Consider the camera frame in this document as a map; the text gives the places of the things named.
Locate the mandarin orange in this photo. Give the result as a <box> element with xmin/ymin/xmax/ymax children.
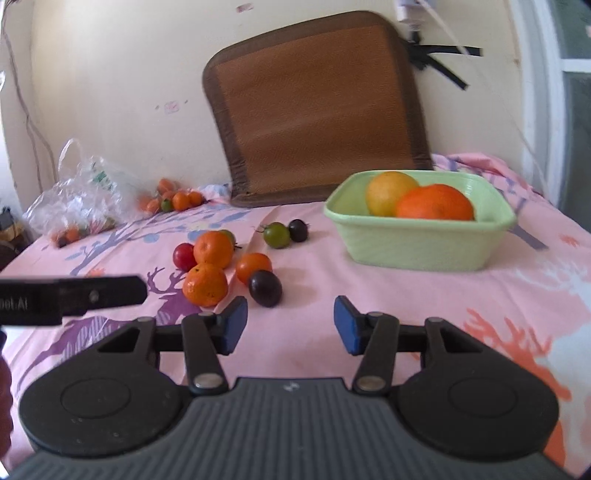
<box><xmin>193</xmin><ymin>231</ymin><xmax>235</xmax><ymax>269</ymax></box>
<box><xmin>182</xmin><ymin>263</ymin><xmax>228</xmax><ymax>308</ymax></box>

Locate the dark purple tomato front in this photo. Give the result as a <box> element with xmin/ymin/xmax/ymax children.
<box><xmin>249</xmin><ymin>270</ymin><xmax>283</xmax><ymax>308</ymax></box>

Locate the dark purple tomato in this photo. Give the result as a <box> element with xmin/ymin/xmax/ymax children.
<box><xmin>249</xmin><ymin>270</ymin><xmax>283</xmax><ymax>308</ymax></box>
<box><xmin>287</xmin><ymin>219</ymin><xmax>308</xmax><ymax>243</ymax></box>

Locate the yellow grapefruit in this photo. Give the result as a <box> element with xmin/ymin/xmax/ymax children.
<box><xmin>365</xmin><ymin>171</ymin><xmax>420</xmax><ymax>217</ymax></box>

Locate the person left hand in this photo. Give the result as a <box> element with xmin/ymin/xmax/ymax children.
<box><xmin>0</xmin><ymin>356</ymin><xmax>13</xmax><ymax>458</ymax></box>

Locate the red cherry tomato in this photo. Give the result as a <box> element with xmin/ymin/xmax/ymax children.
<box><xmin>172</xmin><ymin>243</ymin><xmax>197</xmax><ymax>272</ymax></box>

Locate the green tomato behind mandarin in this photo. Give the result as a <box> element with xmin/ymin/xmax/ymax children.
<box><xmin>221</xmin><ymin>229</ymin><xmax>238</xmax><ymax>247</ymax></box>

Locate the pink patterned bedsheet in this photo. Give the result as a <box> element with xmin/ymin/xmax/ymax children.
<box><xmin>4</xmin><ymin>154</ymin><xmax>590</xmax><ymax>475</ymax></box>

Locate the green plastic basket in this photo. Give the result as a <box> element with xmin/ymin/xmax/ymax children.
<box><xmin>324</xmin><ymin>170</ymin><xmax>517</xmax><ymax>272</ymax></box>

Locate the clear plastic bag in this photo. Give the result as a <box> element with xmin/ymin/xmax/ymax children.
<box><xmin>23</xmin><ymin>138</ymin><xmax>154</xmax><ymax>248</ymax></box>

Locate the dark purple tomato rear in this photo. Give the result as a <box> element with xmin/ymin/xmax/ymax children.
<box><xmin>287</xmin><ymin>219</ymin><xmax>308</xmax><ymax>243</ymax></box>

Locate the small orange tomato pile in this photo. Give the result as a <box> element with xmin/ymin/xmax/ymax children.
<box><xmin>136</xmin><ymin>178</ymin><xmax>206</xmax><ymax>215</ymax></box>

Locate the large orange in basket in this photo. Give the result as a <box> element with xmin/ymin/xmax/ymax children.
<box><xmin>394</xmin><ymin>184</ymin><xmax>475</xmax><ymax>221</ymax></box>

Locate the brown woven seat cushion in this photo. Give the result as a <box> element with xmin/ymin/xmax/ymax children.
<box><xmin>202</xmin><ymin>11</ymin><xmax>433</xmax><ymax>208</ymax></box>

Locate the white power strip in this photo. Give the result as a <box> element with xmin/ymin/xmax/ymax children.
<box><xmin>394</xmin><ymin>0</ymin><xmax>434</xmax><ymax>26</ymax></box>

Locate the frosted glass sliding door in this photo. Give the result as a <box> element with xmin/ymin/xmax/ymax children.
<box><xmin>509</xmin><ymin>0</ymin><xmax>591</xmax><ymax>230</ymax></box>

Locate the black wall cable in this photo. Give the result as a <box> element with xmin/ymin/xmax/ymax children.
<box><xmin>0</xmin><ymin>0</ymin><xmax>59</xmax><ymax>186</ymax></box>

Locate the black cushion tie strap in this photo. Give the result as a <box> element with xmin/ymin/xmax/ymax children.
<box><xmin>406</xmin><ymin>32</ymin><xmax>483</xmax><ymax>91</ymax></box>

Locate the white power cable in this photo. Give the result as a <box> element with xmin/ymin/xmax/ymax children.
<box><xmin>414</xmin><ymin>0</ymin><xmax>546</xmax><ymax>186</ymax></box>

